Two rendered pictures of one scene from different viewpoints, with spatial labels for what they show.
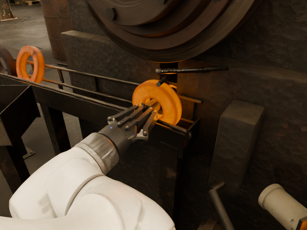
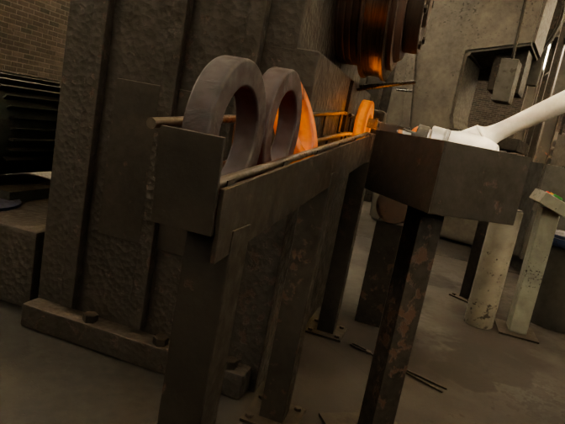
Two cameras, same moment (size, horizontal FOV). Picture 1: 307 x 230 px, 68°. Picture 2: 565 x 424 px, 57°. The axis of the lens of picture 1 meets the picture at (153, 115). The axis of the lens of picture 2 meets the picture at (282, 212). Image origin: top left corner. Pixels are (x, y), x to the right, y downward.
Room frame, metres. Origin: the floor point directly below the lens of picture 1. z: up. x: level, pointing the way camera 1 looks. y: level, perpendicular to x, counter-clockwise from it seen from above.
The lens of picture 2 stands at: (1.31, 1.52, 0.70)
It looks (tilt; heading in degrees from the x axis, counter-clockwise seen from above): 10 degrees down; 251
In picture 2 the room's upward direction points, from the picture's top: 11 degrees clockwise
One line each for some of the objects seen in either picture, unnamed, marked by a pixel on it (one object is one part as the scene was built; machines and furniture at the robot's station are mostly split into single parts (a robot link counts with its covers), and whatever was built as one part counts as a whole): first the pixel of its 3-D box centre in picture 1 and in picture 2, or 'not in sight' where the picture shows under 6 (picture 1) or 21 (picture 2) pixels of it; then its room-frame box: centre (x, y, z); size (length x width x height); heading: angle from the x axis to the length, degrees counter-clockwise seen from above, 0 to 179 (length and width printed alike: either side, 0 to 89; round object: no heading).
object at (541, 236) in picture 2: not in sight; (534, 263); (-0.42, -0.16, 0.31); 0.24 x 0.16 x 0.62; 56
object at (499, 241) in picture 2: not in sight; (493, 267); (-0.27, -0.21, 0.26); 0.12 x 0.12 x 0.52
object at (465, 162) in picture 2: (13, 176); (409, 302); (0.65, 0.57, 0.36); 0.26 x 0.20 x 0.72; 91
